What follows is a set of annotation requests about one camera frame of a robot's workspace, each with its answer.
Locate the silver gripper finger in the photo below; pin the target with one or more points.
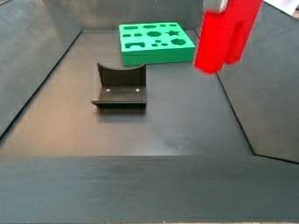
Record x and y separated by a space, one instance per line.
215 6

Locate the black curved holder stand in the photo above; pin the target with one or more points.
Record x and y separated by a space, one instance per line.
122 86

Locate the green foam shape board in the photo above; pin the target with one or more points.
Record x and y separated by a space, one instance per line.
155 43

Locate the red double-square peg block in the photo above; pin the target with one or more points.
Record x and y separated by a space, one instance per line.
225 35

